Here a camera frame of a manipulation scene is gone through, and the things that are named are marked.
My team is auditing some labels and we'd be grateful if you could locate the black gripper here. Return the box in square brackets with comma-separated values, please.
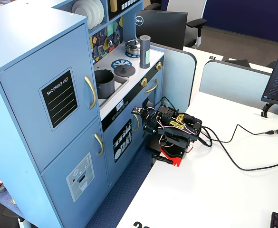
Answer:
[142, 104, 177, 139]

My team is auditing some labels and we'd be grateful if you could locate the black table clamp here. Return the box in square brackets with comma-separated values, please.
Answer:
[151, 153, 174, 167]

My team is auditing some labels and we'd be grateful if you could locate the dark gray toy pot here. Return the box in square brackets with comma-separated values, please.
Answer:
[94, 69, 116, 100]

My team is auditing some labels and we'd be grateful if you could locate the dark gray pot lid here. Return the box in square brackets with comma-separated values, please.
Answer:
[114, 64, 136, 77]

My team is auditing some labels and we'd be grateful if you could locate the light blue desk partition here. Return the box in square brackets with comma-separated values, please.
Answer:
[199, 59, 273, 113]
[150, 42, 197, 113]

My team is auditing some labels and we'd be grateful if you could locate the silver toy pot with lid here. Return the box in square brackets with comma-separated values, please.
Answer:
[125, 39, 142, 56]

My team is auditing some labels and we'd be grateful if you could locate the black Dell monitor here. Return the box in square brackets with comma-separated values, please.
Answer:
[134, 9, 188, 51]

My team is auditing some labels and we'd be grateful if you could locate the black monitor foot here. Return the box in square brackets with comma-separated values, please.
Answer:
[225, 58, 251, 69]

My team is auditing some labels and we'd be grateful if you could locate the pale green toy plate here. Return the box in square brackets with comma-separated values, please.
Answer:
[94, 0, 105, 24]

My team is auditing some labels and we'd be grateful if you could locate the white toy plate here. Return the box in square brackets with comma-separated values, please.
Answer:
[79, 0, 99, 29]
[71, 0, 90, 20]

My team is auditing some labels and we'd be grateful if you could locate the white and black office chair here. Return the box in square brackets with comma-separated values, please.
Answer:
[166, 0, 208, 48]

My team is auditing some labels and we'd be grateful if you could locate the blue toy kitchen unit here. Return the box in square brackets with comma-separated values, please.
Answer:
[0, 0, 165, 228]

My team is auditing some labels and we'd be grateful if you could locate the red robot base mount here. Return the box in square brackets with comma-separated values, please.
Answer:
[160, 145, 186, 167]

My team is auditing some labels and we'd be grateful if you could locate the thin black USB cable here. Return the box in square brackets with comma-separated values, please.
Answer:
[200, 123, 278, 148]

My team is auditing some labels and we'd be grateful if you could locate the thick black power cable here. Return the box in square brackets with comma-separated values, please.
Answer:
[200, 125, 278, 172]

